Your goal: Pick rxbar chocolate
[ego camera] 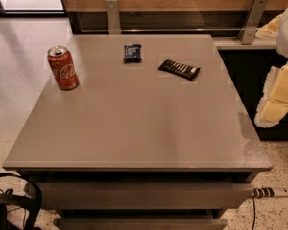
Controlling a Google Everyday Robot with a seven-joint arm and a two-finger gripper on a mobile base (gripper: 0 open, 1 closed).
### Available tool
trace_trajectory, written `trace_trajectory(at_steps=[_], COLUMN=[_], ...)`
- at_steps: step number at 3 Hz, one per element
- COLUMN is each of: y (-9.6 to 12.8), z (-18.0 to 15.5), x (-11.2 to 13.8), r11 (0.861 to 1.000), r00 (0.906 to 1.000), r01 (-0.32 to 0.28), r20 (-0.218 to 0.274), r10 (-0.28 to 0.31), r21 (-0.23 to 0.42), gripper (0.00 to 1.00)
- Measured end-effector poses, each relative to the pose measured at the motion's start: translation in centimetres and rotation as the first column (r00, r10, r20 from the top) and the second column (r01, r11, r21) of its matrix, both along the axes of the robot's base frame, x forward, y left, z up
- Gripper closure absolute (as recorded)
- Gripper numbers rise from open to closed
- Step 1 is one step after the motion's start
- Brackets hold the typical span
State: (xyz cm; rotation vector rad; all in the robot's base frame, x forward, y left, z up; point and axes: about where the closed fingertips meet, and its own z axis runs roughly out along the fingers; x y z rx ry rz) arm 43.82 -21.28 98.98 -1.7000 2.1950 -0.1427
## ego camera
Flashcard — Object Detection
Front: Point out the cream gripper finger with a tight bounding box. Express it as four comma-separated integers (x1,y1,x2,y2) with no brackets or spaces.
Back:
254,64,288,128
255,14,281,39

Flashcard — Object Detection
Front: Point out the black rxbar chocolate bar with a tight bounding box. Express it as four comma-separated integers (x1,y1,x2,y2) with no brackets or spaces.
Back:
158,59,200,81

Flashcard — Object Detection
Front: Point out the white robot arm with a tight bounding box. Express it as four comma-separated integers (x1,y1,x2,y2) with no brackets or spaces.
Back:
254,7,288,128

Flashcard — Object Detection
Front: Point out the white power strip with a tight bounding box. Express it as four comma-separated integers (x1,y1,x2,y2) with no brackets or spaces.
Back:
252,187,288,198

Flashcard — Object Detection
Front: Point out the blue snack packet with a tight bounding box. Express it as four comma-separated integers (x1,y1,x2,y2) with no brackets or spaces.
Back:
124,44,142,63

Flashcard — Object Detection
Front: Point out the grey drawer cabinet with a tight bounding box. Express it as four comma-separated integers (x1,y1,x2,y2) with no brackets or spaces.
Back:
4,35,271,219

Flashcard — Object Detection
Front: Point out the red coca-cola can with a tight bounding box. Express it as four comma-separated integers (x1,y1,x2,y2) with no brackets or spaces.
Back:
47,46,79,91

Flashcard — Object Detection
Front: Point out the upper grey drawer front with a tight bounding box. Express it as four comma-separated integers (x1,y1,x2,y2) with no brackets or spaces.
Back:
38,183,252,210

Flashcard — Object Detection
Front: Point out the grey drawer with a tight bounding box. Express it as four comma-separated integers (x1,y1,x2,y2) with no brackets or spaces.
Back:
38,183,252,210
56,218,228,230

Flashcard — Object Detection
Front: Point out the lower grey drawer front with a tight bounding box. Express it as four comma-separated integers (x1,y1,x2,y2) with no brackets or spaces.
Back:
56,218,228,230

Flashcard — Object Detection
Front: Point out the right metal bracket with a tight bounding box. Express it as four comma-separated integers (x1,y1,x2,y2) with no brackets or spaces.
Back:
237,0,269,45

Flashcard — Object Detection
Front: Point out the metal bracket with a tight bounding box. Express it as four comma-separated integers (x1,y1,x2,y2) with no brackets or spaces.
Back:
237,0,269,45
105,0,121,35

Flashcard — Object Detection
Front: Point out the black power cable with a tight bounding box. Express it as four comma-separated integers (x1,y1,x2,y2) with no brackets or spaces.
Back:
251,195,257,230

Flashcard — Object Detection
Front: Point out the left metal bracket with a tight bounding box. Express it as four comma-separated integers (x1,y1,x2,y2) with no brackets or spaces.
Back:
105,0,121,35

